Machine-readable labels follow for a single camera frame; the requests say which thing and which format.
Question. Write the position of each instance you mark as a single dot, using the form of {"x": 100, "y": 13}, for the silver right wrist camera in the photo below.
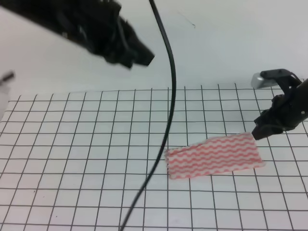
{"x": 272, "y": 78}

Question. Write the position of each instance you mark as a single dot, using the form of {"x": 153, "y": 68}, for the pink wavy striped towel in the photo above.
{"x": 215, "y": 155}

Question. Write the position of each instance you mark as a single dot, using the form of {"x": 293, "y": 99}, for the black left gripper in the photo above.
{"x": 95, "y": 25}

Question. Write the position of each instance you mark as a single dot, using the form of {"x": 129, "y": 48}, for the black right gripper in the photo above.
{"x": 285, "y": 114}

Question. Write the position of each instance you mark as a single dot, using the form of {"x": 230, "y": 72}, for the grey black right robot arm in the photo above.
{"x": 300, "y": 92}

